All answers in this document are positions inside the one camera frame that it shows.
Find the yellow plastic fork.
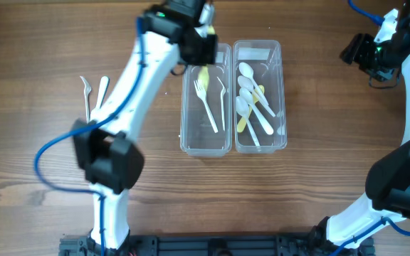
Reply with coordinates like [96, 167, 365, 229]
[197, 66, 209, 90]

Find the cream plastic fork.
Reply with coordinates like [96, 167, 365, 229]
[194, 80, 218, 133]

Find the white plastic spoon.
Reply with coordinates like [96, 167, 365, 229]
[239, 88, 274, 135]
[238, 62, 268, 103]
[236, 96, 260, 146]
[237, 75, 275, 117]

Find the yellow plastic spoon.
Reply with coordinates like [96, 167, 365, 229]
[237, 85, 265, 133]

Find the thin white plastic fork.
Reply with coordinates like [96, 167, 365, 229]
[80, 76, 92, 122]

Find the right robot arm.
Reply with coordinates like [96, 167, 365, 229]
[307, 0, 410, 255]

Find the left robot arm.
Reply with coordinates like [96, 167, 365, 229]
[73, 1, 218, 255]

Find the left clear plastic container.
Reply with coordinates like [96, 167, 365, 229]
[179, 43, 233, 157]

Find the clear plastic container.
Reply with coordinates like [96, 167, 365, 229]
[232, 39, 288, 154]
[179, 43, 233, 157]

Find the right clear plastic container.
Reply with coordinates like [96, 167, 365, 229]
[232, 39, 288, 154]

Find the left blue cable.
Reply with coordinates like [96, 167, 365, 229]
[33, 16, 145, 256]

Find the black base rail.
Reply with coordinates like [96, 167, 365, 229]
[58, 233, 376, 256]

